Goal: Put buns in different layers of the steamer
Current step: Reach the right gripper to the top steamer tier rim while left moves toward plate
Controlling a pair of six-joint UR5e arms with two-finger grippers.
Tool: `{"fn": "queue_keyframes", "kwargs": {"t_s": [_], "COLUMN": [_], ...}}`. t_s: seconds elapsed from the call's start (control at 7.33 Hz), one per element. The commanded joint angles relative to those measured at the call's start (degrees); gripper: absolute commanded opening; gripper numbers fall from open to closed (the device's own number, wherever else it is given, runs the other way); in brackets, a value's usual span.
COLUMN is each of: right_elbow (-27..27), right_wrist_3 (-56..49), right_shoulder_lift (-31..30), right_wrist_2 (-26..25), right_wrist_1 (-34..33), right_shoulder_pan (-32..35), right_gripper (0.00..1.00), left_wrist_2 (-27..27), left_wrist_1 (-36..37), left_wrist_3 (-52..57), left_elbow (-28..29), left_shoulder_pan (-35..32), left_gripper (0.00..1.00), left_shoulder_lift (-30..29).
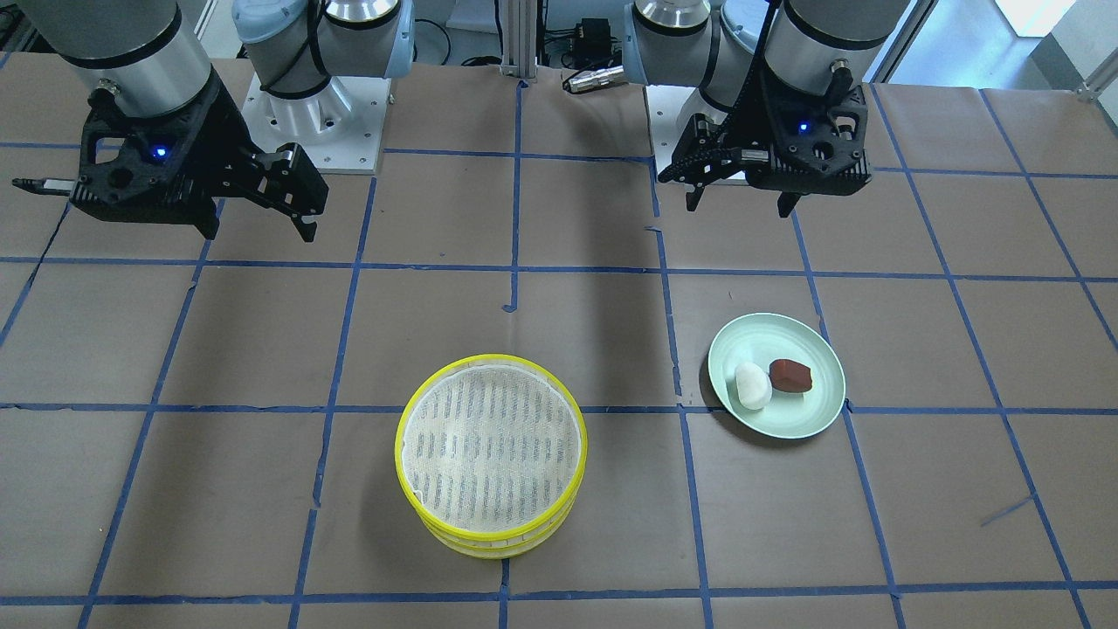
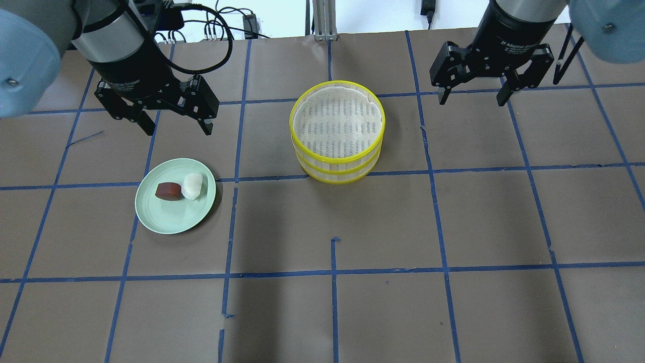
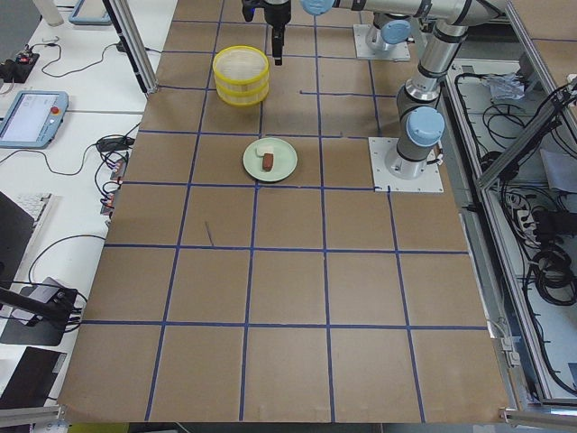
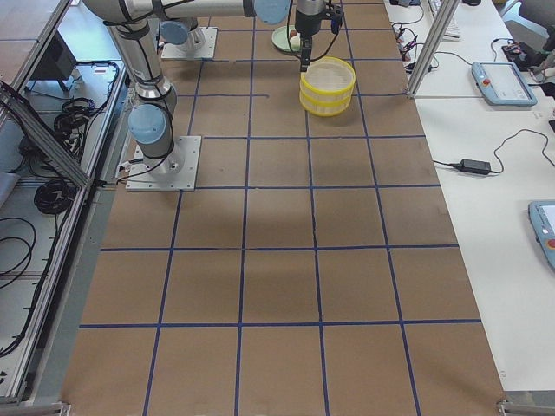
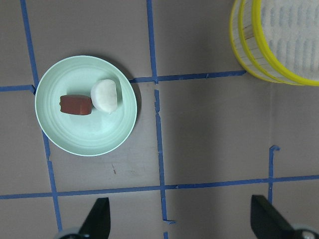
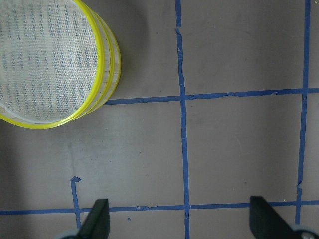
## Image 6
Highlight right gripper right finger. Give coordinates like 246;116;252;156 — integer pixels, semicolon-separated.
249;196;302;239

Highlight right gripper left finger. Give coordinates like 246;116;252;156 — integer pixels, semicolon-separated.
77;199;110;239

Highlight yellow steamer layer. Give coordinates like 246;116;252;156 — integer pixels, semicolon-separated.
0;0;104;129
84;11;122;114

